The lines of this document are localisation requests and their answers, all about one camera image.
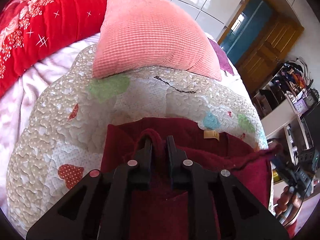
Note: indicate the small desk clock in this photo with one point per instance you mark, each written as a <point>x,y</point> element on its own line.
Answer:
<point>310,101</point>

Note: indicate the cluttered white shelf unit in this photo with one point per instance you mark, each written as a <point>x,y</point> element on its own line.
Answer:
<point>282,110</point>

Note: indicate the pink checked pillow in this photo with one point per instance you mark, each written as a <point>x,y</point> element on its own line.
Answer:
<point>140,33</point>

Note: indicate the purple cloth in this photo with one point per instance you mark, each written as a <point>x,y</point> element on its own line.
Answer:
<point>222,57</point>

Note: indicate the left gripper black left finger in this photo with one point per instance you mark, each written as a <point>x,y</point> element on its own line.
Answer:
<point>97,206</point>

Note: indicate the person's right hand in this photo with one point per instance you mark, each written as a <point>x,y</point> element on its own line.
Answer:
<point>283,203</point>

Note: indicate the wooden door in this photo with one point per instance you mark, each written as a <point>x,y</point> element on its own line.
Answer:
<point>271,46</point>

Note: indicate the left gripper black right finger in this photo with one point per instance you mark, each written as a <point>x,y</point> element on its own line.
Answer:
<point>219,205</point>

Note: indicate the red floral duvet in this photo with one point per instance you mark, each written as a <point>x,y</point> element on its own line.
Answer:
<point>34,29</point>

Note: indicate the dark red garment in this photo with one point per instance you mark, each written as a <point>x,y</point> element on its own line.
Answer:
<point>161,211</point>

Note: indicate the pale pink bed sheet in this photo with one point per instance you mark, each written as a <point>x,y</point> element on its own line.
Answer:
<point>18,101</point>

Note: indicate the patchwork heart quilt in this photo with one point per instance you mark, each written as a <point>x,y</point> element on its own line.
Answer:
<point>66,132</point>

